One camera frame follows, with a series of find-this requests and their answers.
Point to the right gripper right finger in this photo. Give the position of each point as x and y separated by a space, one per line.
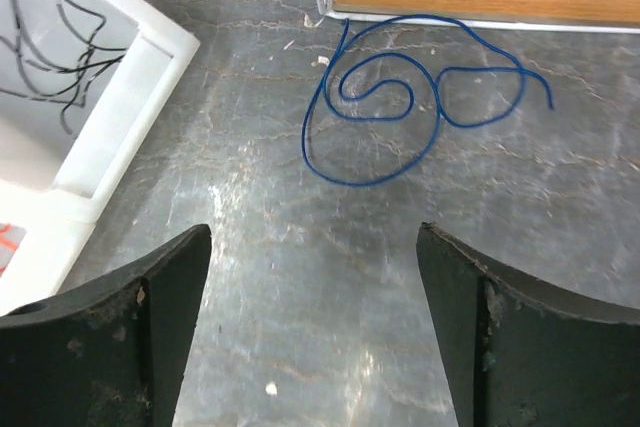
519 351

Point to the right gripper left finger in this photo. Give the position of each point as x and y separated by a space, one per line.
111 352

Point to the white compartment tray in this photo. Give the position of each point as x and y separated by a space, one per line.
82 83

